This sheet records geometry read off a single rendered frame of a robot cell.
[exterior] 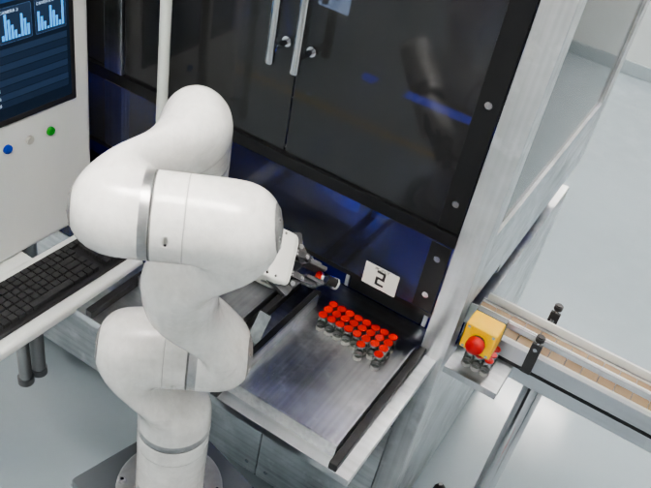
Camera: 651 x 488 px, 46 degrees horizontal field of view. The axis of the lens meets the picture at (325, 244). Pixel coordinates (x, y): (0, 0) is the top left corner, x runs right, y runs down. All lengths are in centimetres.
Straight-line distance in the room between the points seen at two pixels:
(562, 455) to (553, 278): 103
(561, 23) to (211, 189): 74
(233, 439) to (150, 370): 127
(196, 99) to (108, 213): 19
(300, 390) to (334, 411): 9
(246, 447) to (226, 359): 129
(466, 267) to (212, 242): 88
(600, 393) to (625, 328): 181
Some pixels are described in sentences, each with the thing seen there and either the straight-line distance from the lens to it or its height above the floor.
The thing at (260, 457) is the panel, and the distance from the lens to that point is 238.
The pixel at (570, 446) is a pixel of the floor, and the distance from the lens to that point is 299.
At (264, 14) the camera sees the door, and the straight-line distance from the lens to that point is 163.
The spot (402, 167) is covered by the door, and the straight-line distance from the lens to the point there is 157.
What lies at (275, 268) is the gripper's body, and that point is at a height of 124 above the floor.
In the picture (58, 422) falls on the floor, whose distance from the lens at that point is 269.
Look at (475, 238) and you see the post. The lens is 155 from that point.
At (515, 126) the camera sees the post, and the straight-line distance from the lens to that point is 143.
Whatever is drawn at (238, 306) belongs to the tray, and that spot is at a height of 88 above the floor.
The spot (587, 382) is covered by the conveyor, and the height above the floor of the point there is 93.
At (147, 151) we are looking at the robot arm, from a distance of 86.
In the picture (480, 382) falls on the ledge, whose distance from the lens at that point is 176.
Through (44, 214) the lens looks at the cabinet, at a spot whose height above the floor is 88.
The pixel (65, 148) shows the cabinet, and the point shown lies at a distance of 198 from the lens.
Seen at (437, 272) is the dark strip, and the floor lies 111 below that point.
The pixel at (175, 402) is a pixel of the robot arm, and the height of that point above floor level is 113.
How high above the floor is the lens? 209
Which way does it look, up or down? 37 degrees down
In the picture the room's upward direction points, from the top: 12 degrees clockwise
